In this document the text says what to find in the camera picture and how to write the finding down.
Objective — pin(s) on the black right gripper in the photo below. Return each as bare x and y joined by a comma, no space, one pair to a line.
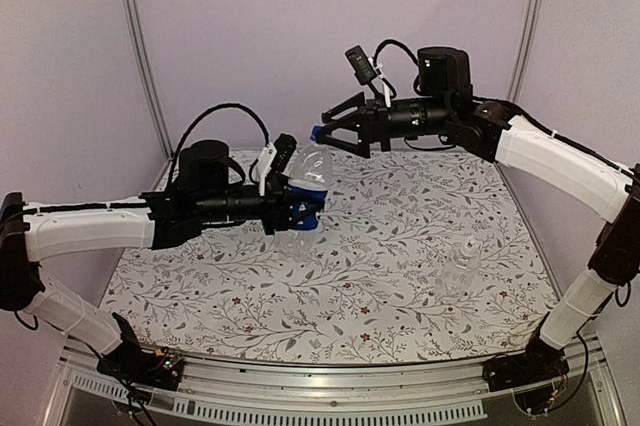
377,130

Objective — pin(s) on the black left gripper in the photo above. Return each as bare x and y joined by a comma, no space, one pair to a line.
278,205

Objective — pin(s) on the Pepsi bottle blue label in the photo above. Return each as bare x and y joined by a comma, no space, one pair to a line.
310,177

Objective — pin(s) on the blue bottle cap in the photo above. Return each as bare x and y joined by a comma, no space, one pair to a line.
318,135

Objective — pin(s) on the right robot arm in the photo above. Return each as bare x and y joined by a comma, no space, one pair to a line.
499,131

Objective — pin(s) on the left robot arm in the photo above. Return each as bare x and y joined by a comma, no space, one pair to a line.
199,195

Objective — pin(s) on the clear empty plastic bottle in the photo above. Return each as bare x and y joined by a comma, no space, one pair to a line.
458,271

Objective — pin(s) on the floral patterned table mat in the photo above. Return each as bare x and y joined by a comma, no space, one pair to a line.
365,291

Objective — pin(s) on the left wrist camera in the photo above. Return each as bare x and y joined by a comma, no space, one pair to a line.
272,159

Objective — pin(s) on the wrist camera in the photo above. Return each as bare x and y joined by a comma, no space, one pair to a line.
272,159
367,74

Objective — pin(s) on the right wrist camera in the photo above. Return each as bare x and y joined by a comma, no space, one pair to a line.
367,74

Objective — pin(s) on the aluminium front rail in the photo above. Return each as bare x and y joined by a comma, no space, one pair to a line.
234,391

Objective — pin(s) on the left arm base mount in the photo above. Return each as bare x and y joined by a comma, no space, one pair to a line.
129,362

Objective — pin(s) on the right aluminium corner post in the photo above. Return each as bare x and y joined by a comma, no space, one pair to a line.
526,41

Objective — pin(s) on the aluminium corner post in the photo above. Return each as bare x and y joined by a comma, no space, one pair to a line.
136,33
526,41

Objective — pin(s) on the left aluminium corner post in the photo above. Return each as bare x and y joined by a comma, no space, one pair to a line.
136,33

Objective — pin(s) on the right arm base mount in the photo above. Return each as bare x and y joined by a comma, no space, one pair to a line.
538,362

